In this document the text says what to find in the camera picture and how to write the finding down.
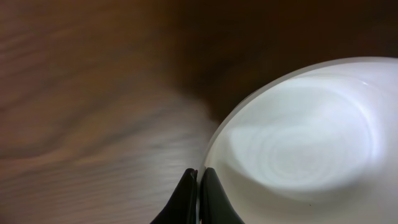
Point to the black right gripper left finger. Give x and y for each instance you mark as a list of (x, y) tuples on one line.
[(182, 205)]

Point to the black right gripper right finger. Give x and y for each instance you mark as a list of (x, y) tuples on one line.
[(215, 207)]

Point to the white bowl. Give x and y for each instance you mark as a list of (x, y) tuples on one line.
[(318, 145)]

